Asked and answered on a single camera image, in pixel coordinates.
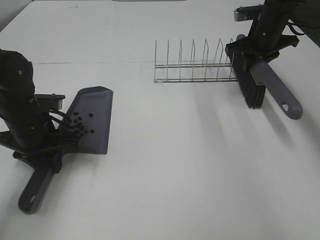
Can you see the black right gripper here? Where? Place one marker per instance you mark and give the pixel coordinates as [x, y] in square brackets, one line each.
[265, 38]

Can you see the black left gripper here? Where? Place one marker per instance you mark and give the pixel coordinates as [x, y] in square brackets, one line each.
[31, 132]

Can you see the pile of coffee beans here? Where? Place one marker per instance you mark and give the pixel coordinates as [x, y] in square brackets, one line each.
[77, 128]

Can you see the grey hand brush black bristles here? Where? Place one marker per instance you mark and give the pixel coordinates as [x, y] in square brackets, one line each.
[257, 77]

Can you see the grey plastic dustpan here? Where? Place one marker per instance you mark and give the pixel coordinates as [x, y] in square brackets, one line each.
[95, 105]

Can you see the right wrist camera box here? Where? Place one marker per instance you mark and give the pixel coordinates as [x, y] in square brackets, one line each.
[247, 13]

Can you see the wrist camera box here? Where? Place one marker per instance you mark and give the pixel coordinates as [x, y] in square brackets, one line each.
[247, 13]
[50, 101]

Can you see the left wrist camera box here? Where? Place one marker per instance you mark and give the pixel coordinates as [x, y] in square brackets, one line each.
[50, 101]

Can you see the chrome wire rack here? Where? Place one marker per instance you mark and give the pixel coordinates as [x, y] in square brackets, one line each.
[192, 64]

